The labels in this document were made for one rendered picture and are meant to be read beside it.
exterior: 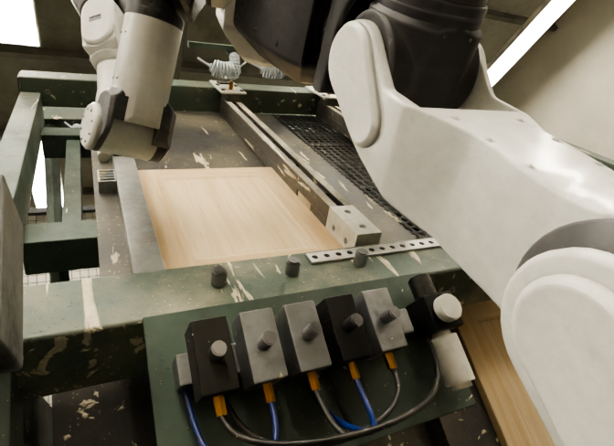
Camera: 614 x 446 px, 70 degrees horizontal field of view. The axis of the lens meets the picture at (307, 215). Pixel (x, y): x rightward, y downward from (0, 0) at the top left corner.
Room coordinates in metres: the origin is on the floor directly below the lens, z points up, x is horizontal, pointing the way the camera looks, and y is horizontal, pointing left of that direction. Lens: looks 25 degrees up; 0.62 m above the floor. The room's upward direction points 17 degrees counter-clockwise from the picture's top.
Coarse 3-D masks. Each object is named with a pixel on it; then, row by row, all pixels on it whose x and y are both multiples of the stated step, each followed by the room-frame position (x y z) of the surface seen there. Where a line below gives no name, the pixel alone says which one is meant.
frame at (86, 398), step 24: (0, 384) 0.53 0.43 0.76; (120, 384) 0.80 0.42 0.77; (144, 384) 0.82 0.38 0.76; (0, 408) 0.53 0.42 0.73; (24, 408) 0.61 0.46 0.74; (48, 408) 0.85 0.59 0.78; (72, 408) 0.77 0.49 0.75; (96, 408) 0.78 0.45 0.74; (120, 408) 0.80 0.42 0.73; (144, 408) 0.82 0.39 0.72; (480, 408) 1.17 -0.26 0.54; (0, 432) 0.53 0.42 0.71; (24, 432) 0.61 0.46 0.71; (48, 432) 0.85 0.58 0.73; (72, 432) 0.77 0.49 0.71; (96, 432) 0.78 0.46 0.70; (120, 432) 0.80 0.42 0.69; (144, 432) 0.82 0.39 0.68; (408, 432) 1.07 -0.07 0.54; (432, 432) 1.07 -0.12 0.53; (456, 432) 1.05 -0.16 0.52; (480, 432) 1.16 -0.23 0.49
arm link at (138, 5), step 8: (128, 0) 0.45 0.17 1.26; (136, 0) 0.44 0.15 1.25; (144, 0) 0.44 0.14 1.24; (152, 0) 0.44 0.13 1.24; (160, 0) 0.44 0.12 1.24; (168, 0) 0.47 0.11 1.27; (128, 8) 0.45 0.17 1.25; (136, 8) 0.44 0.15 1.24; (144, 8) 0.44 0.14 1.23; (152, 8) 0.45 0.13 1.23; (160, 8) 0.45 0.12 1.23; (168, 8) 0.46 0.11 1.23; (152, 16) 0.45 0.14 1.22; (160, 16) 0.46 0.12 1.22; (168, 16) 0.46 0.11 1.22; (176, 16) 0.47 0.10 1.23; (176, 24) 0.48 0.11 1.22; (184, 24) 0.50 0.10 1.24
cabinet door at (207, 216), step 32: (160, 192) 0.87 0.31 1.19; (192, 192) 0.91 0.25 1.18; (224, 192) 0.94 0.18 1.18; (256, 192) 0.97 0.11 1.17; (288, 192) 1.00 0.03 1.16; (160, 224) 0.79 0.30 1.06; (192, 224) 0.82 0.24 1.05; (224, 224) 0.85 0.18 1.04; (256, 224) 0.87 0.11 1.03; (288, 224) 0.90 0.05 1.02; (320, 224) 0.93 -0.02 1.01; (192, 256) 0.75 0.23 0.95; (224, 256) 0.77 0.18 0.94; (256, 256) 0.79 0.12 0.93
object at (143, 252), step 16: (112, 160) 0.92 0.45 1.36; (128, 160) 0.90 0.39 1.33; (128, 176) 0.85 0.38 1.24; (128, 192) 0.80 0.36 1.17; (128, 208) 0.76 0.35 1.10; (144, 208) 0.78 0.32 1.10; (128, 224) 0.73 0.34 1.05; (144, 224) 0.74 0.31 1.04; (128, 240) 0.70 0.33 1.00; (144, 240) 0.71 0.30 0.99; (128, 256) 0.73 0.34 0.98; (144, 256) 0.68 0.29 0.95; (160, 256) 0.69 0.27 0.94
